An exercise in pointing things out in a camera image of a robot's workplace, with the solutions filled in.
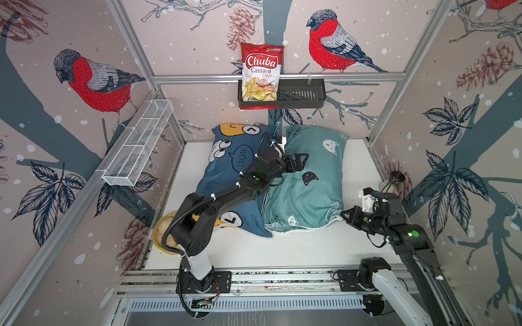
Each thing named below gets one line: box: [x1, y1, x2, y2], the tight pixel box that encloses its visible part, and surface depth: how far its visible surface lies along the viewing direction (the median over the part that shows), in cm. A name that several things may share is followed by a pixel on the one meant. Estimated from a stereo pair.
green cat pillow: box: [261, 124, 351, 232], surface depth 87 cm
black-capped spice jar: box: [379, 171, 406, 194], surface depth 92 cm
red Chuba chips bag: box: [239, 42, 285, 111], surface depth 86 cm
